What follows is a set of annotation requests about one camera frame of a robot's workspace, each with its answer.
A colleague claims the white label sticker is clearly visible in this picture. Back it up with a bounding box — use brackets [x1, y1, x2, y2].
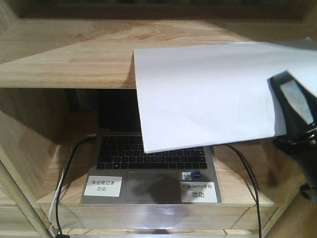
[180, 181, 220, 203]
[84, 176, 122, 197]

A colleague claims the white paper sheet stack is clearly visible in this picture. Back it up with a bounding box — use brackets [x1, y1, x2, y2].
[134, 38, 317, 153]

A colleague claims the black cable of laptop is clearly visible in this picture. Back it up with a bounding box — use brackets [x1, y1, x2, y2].
[224, 143, 263, 238]
[55, 137, 95, 238]

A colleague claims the white label sticker right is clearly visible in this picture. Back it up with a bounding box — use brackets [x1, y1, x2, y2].
[180, 181, 220, 203]

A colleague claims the silver laptop with black keyboard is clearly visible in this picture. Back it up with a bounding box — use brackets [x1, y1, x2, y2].
[81, 89, 222, 205]

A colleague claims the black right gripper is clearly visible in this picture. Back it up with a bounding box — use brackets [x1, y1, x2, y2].
[267, 71, 317, 202]

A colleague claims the wooden shelf unit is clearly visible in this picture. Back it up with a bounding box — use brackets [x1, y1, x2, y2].
[0, 0, 317, 238]

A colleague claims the white label sticker left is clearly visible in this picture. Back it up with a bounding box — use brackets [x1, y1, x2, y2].
[84, 176, 122, 197]

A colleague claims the white cable left of laptop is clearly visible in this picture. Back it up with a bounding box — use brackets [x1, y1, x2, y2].
[48, 168, 65, 238]

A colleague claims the black cable right of laptop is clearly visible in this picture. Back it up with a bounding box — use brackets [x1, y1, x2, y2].
[224, 143, 263, 238]

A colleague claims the black cable left of laptop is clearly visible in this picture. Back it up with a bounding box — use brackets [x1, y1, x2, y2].
[55, 137, 95, 238]

